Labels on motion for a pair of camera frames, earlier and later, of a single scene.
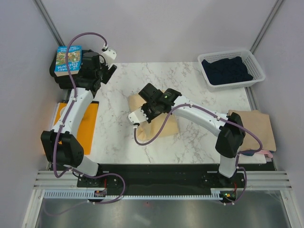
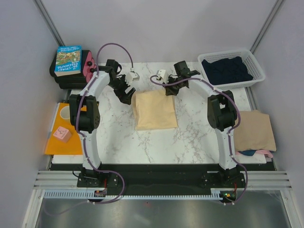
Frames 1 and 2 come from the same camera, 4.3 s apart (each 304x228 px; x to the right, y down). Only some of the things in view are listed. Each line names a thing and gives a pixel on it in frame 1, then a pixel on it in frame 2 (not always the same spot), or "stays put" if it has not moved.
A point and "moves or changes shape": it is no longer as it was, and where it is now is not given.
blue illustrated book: (74, 60) stays put
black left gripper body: (104, 76) -> (119, 86)
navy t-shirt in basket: (228, 70) stays put
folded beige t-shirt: (260, 122) stays put
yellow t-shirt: (146, 131) moves or changes shape
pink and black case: (82, 80) stays put
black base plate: (168, 177) stays put
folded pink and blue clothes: (270, 153) stays put
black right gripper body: (150, 111) -> (174, 89)
